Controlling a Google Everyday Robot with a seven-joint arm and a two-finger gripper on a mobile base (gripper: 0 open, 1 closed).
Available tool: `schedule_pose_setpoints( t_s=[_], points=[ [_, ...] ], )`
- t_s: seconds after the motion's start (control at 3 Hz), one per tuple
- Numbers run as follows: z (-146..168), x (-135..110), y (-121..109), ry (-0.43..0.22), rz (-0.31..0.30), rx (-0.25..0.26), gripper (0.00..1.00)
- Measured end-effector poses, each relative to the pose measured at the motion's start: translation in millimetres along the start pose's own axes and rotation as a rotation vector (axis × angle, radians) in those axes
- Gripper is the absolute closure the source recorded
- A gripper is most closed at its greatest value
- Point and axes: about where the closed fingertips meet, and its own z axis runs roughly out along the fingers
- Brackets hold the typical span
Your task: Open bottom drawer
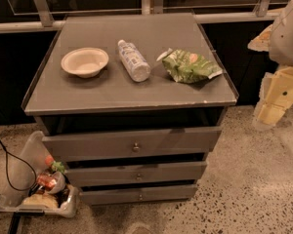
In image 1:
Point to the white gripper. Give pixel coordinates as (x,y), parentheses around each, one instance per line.
(287,38)

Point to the grey bottom drawer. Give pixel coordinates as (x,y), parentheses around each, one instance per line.
(145,194)

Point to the grey drawer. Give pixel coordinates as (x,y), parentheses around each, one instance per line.
(136,174)
(130,144)
(145,194)

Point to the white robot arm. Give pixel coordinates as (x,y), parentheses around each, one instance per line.
(277,39)

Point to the grey top drawer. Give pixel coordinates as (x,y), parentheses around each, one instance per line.
(130,144)

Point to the grey middle drawer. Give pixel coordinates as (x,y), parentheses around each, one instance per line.
(136,174)

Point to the grey drawer cabinet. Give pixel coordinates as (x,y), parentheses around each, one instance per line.
(65,104)

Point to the green chip bag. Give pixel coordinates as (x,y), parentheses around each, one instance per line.
(188,68)

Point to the clear plastic water bottle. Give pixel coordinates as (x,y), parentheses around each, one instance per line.
(135,64)

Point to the grey metal railing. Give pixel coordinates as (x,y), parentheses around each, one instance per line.
(18,16)

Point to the beige paper bowl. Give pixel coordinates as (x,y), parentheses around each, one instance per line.
(85,62)

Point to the green orange toy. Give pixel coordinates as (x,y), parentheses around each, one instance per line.
(54,165)

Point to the red can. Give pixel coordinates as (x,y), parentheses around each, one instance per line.
(46,181)

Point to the clear plastic bin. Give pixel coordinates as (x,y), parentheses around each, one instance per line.
(14,201)

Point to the beige bread item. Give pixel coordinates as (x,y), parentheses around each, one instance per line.
(45,200)

